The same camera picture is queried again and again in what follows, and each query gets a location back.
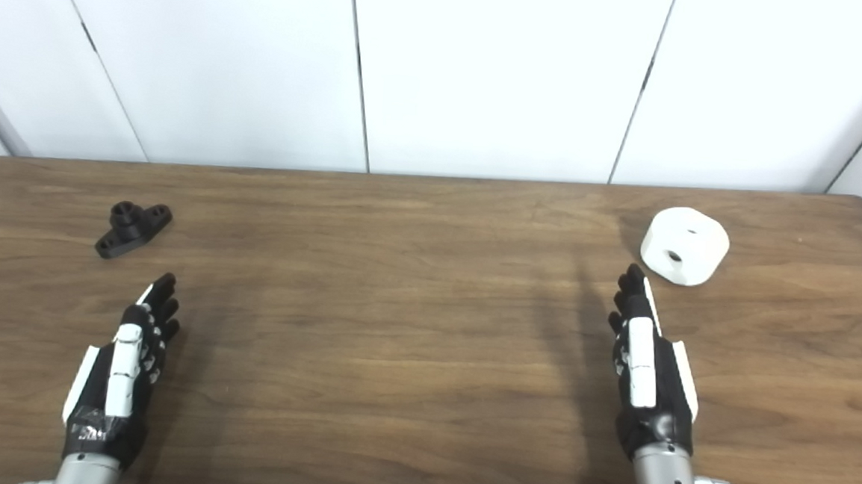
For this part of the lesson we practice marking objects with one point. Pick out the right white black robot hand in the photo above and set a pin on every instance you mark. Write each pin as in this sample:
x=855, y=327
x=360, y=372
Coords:
x=642, y=367

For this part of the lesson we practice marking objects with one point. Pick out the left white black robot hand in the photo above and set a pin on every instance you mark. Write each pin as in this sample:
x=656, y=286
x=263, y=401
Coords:
x=123, y=361

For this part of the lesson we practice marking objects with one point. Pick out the round white piece with holes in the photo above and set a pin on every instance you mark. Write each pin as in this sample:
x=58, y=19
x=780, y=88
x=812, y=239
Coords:
x=689, y=243

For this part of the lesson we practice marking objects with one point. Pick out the black flanged holder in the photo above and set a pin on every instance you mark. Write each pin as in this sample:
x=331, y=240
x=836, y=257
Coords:
x=132, y=230

